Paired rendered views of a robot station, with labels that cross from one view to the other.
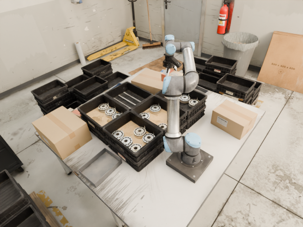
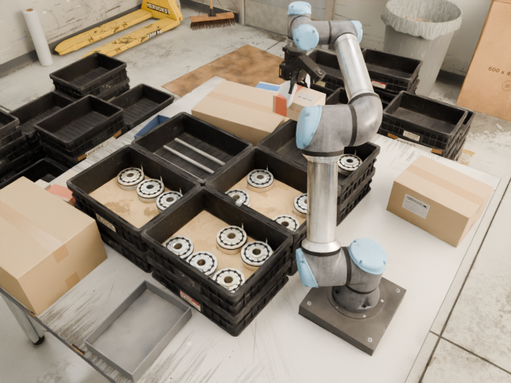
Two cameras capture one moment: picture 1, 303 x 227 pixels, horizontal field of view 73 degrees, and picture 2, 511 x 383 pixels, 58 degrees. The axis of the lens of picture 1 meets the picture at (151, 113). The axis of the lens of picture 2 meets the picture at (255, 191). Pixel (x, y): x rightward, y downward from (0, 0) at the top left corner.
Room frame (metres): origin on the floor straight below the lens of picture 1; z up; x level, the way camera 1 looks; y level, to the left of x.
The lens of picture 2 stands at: (0.13, 0.20, 2.03)
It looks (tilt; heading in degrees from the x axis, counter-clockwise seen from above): 42 degrees down; 350
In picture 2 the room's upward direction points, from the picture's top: straight up
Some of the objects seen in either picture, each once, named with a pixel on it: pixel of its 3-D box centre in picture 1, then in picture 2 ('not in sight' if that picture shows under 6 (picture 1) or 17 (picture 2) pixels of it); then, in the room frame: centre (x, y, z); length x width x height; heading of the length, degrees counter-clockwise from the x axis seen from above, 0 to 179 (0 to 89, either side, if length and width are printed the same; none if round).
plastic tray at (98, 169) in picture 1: (100, 166); (140, 327); (0.97, 0.43, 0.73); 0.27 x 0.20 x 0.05; 138
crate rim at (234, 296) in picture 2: (132, 130); (216, 237); (1.13, 0.16, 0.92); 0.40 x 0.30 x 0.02; 42
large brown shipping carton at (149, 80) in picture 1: (153, 86); (245, 122); (1.93, -0.06, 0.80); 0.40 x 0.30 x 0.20; 54
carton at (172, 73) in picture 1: (172, 77); (298, 102); (1.61, -0.21, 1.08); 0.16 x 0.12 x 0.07; 45
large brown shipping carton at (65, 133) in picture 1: (62, 130); (30, 241); (1.33, 0.80, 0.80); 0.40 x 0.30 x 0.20; 46
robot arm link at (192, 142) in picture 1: (191, 143); (363, 263); (0.96, -0.27, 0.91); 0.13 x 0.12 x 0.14; 86
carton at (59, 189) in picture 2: (81, 112); (71, 191); (1.64, 0.71, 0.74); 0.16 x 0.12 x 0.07; 148
